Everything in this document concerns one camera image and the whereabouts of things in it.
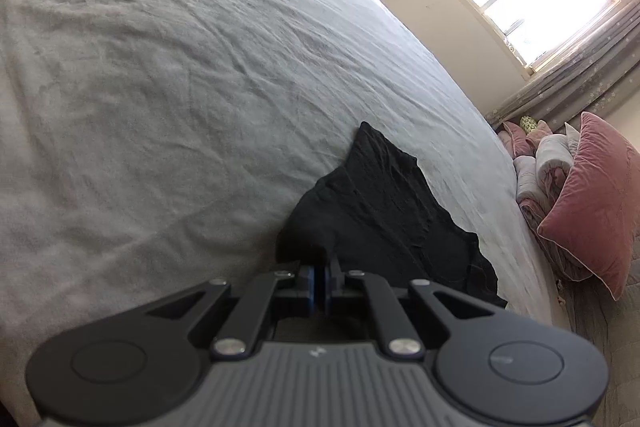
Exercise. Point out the pink pillow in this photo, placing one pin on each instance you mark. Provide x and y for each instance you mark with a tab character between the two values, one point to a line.
595	207

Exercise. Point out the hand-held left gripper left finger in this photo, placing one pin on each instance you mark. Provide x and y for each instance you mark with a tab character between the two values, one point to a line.
311	287

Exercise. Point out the folded grey pink quilt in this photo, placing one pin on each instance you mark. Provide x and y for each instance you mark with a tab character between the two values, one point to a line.
545	167

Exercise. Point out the grey patterned curtain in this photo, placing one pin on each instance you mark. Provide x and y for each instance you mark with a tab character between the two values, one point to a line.
590	72

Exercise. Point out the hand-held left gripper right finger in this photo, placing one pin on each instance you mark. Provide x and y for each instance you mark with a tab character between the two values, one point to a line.
326	284

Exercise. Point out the black t-shirt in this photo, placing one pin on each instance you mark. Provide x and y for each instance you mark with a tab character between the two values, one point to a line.
380	212

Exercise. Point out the grey bed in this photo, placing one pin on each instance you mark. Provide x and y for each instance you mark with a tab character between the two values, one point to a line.
175	82

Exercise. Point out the green yellow soft toy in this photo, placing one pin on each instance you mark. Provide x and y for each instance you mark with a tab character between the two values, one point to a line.
527	123

